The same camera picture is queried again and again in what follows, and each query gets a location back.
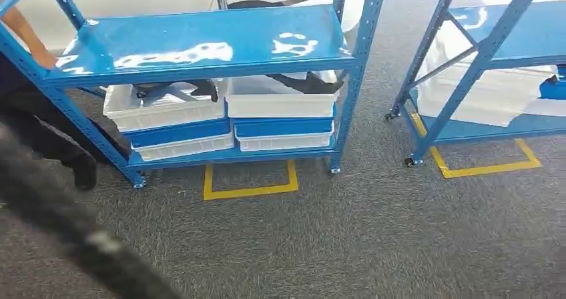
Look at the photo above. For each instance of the blue steel shelf rack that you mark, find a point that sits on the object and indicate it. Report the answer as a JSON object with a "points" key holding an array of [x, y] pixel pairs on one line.
{"points": [[199, 36], [530, 31]]}

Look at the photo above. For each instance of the white plastic crate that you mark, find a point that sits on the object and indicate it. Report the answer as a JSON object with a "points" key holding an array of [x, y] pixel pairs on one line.
{"points": [[278, 104], [168, 113], [283, 142], [185, 146]]}

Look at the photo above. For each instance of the person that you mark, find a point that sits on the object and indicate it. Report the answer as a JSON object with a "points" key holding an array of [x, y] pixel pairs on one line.
{"points": [[26, 111]]}

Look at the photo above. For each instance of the white plastic sheet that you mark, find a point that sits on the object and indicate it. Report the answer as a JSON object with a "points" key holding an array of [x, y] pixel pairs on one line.
{"points": [[477, 98]]}

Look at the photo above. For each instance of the black plastic part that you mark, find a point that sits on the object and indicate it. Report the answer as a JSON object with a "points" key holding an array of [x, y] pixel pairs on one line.
{"points": [[256, 4], [309, 86], [203, 88]]}

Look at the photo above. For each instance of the blue plastic crate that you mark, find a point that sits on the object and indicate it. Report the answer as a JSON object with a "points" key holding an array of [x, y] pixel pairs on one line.
{"points": [[177, 132], [552, 89]]}

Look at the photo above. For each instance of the large black plastic panel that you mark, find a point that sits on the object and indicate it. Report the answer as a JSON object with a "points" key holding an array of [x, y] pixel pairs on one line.
{"points": [[57, 208]]}

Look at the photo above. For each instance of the yellow floor tape square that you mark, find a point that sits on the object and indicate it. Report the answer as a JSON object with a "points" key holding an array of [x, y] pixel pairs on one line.
{"points": [[247, 192]]}

